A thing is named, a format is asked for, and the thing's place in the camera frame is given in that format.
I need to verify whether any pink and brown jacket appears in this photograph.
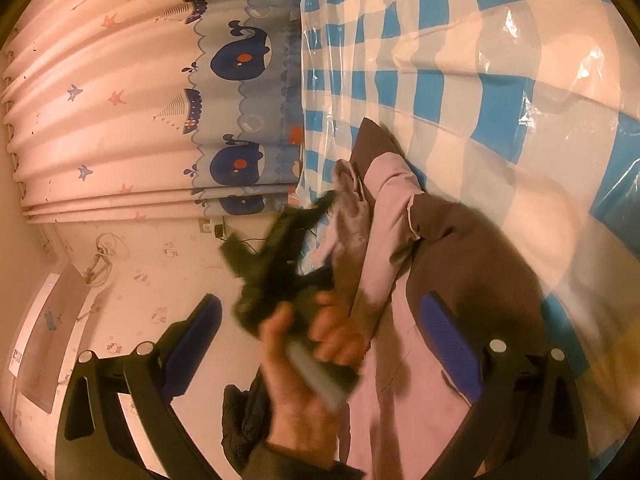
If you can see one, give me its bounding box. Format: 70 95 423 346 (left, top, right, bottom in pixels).
328 120 575 479

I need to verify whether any blue checkered plastic bed cover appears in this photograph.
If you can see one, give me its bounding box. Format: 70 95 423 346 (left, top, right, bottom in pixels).
297 0 639 469

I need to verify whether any black clothes pile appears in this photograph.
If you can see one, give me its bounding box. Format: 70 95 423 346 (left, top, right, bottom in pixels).
221 370 271 476

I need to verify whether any whale pattern curtain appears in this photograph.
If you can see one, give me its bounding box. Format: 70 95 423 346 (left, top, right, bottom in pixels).
1 0 304 223

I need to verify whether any white power strip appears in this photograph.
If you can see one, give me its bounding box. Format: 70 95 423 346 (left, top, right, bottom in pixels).
198 217 227 240

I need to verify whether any person left hand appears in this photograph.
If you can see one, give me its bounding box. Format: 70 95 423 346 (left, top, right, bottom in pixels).
259 290 369 470

